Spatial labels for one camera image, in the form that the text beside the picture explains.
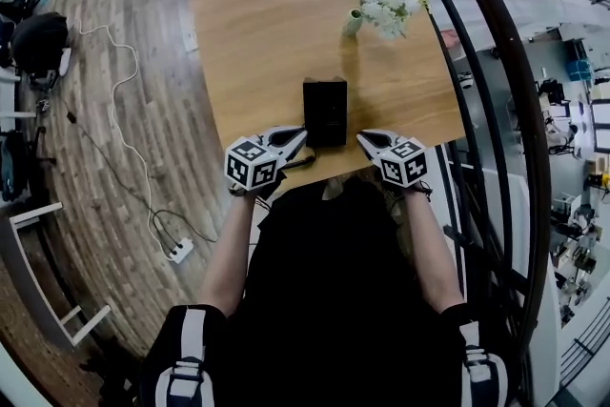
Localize dark curved metal railing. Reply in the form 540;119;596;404
380;0;610;397

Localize thin black cable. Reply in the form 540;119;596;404
60;97;219;245

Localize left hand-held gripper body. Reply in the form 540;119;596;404
223;124;310;193

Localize pale green vase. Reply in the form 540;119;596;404
341;8;365;39

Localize person's black clothing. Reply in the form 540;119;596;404
137;177;512;407

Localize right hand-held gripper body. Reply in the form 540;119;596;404
356;128;429;190

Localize white power strip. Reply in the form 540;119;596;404
166;237;196;265

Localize black bag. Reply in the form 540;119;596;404
10;11;71;76

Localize black desk telephone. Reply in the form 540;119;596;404
302;79;349;149

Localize white power cable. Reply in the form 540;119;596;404
77;23;173;254

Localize person's right forearm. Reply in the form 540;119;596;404
402;189;467;316

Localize person's left forearm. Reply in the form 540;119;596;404
198;191;257;318

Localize white flower bouquet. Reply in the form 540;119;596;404
351;0;426;42

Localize white frame stool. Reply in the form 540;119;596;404
8;201;113;349

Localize wooden desk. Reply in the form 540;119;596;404
184;0;468;183

